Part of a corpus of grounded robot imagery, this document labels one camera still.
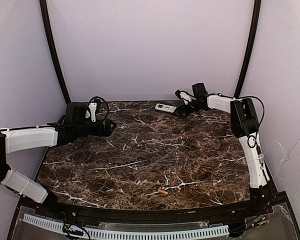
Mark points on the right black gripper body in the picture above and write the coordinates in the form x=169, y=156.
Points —
x=187, y=109

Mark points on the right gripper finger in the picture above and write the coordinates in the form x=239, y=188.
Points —
x=183, y=97
x=181, y=112

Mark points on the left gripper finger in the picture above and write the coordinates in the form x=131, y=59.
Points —
x=106, y=132
x=109, y=125

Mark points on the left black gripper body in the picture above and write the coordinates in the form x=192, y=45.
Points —
x=105, y=127

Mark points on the white remote control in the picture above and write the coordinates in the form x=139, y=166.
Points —
x=165, y=108

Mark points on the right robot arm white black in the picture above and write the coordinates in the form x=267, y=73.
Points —
x=244, y=125

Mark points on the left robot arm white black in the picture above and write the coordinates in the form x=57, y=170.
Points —
x=79, y=121

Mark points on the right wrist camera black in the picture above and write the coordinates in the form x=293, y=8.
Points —
x=182, y=95

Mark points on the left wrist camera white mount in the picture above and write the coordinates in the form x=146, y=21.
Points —
x=93, y=107

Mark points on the right black frame post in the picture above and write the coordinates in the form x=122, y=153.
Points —
x=249, y=48

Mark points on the black frame post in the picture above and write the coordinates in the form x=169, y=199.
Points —
x=249, y=48
x=53, y=50

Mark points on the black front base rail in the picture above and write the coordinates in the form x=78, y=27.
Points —
x=226, y=214

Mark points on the white slotted cable duct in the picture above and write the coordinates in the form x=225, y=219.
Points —
x=116, y=231

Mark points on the left black frame post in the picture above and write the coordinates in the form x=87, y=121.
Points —
x=53, y=50

